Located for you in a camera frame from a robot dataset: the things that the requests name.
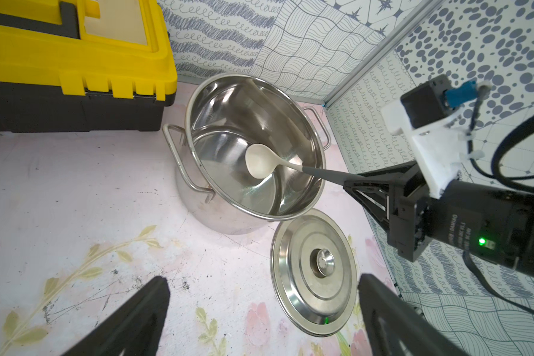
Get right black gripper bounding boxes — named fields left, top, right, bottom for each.
left=343, top=161, right=534, bottom=271

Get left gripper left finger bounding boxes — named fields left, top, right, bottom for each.
left=65, top=276, right=170, bottom=355

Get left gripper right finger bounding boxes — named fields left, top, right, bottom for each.
left=357, top=274, right=466, bottom=356

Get stainless steel pot lid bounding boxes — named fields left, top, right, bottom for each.
left=270, top=209, right=357, bottom=338

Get cream spoon with grey handle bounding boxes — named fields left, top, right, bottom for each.
left=245, top=144, right=355, bottom=185

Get stainless steel stock pot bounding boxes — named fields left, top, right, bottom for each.
left=162, top=74, right=332, bottom=234

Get yellow and black toolbox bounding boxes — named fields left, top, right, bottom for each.
left=0, top=1, right=178, bottom=133

